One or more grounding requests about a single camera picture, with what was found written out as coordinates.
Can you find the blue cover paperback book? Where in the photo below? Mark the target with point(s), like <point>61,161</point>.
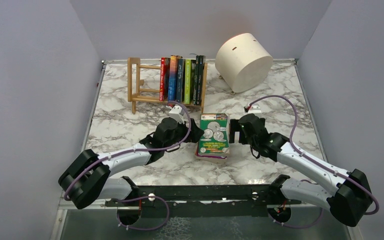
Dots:
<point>172,81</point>

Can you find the dark green hardcover book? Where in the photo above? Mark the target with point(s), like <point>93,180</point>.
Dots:
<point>201,66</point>

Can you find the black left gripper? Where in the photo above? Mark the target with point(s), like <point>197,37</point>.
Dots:
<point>189,130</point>

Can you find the cream cylindrical lamp shade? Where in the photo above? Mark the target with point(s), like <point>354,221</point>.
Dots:
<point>243,62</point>

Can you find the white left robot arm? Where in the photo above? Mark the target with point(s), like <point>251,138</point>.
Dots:
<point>87,177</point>

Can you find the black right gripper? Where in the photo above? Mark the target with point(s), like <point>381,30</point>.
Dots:
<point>237,129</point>

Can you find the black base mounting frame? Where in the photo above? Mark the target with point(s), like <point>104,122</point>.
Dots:
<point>196,201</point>

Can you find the green cartoon paperback book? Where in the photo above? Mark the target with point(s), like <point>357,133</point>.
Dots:
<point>215,140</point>

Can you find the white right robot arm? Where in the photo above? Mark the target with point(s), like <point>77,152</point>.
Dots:
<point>345,194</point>

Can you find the purple spine paperback book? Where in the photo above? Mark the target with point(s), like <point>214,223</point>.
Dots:
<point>210,157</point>

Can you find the red spine paperback book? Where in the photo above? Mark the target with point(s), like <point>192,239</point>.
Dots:
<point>164,78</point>

